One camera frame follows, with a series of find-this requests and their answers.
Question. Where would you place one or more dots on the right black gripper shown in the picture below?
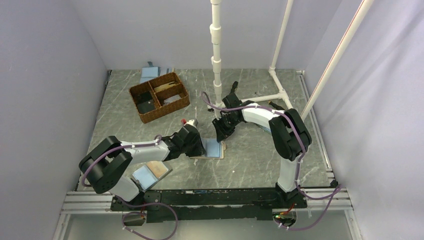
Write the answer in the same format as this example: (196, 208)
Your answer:
(222, 133)

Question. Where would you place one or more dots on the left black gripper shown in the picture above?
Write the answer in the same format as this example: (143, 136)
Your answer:
(199, 150)

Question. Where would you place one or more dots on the tan blue card holder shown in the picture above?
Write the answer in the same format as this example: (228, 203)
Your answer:
(213, 149)

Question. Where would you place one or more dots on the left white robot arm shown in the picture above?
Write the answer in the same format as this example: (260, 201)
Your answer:
(104, 167)

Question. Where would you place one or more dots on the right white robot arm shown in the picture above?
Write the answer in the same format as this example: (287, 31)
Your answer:
(290, 136)

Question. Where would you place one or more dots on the blue open card holder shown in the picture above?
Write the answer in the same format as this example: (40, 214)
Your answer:
(265, 126)

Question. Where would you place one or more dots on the blue orange card holder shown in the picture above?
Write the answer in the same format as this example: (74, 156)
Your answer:
(148, 175)

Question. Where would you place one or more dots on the tan card in basket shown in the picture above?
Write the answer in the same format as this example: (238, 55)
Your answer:
(165, 86)

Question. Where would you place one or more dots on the blue card holder at back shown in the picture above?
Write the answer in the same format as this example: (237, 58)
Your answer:
(152, 71)

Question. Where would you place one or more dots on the black orange screwdriver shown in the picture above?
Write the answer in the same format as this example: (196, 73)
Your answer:
(234, 88)

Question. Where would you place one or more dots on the brown wicker divided basket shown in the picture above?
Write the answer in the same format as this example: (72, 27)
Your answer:
(166, 101)

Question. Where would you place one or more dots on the black item in basket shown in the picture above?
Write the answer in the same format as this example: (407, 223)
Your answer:
(145, 103)

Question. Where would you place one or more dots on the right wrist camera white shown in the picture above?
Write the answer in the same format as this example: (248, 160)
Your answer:
(216, 112)

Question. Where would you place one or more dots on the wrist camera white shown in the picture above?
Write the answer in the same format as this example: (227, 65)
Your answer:
(216, 112)
(192, 122)

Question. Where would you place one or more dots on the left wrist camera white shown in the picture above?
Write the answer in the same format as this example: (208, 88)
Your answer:
(192, 122)

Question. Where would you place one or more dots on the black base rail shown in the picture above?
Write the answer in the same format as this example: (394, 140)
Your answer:
(211, 204)

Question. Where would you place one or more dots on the white pvc pipe frame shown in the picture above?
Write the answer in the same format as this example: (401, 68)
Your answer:
(257, 19)

